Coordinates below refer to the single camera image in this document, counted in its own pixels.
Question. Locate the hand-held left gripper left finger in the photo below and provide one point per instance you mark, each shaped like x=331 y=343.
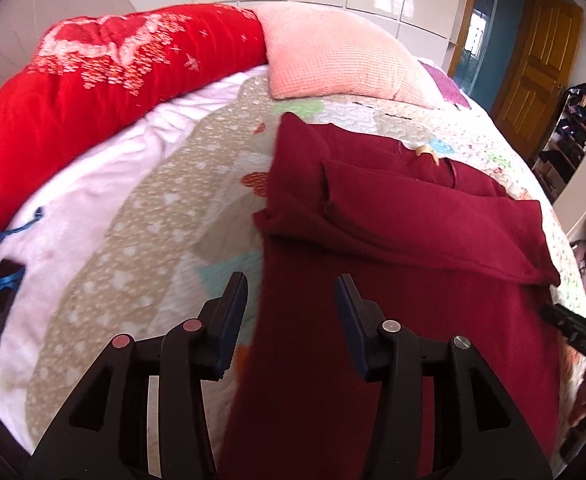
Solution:
x=232 y=321

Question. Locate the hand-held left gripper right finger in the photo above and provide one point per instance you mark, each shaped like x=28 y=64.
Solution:
x=349 y=321

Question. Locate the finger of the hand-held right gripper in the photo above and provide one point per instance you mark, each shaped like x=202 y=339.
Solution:
x=575 y=332

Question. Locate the dark red sweater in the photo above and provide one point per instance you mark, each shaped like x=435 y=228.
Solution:
x=403 y=280

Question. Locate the patchwork bed cover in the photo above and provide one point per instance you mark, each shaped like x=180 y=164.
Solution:
x=173 y=220

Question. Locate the cluttered white shelf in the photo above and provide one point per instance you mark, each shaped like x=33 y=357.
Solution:
x=585 y=160

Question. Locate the purple pillow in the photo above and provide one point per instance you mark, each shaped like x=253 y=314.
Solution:
x=448 y=85

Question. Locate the wooden door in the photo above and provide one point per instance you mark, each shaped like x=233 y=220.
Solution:
x=540 y=75

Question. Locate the pink textured pillow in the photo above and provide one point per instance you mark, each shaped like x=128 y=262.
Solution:
x=333 y=50

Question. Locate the red floral quilt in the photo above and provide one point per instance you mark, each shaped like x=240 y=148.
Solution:
x=98 y=85

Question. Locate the white round headboard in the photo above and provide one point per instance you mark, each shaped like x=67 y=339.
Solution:
x=43 y=25

